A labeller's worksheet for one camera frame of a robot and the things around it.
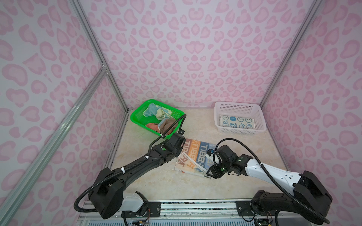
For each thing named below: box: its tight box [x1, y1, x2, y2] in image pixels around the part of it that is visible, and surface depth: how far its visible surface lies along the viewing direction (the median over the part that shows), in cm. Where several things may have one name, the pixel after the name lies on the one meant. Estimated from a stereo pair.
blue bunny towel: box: [220, 114, 256, 130], surface depth 110 cm
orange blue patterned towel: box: [173, 138, 217, 179], surface depth 92 cm
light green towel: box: [142, 102, 173, 121], surface depth 112 cm
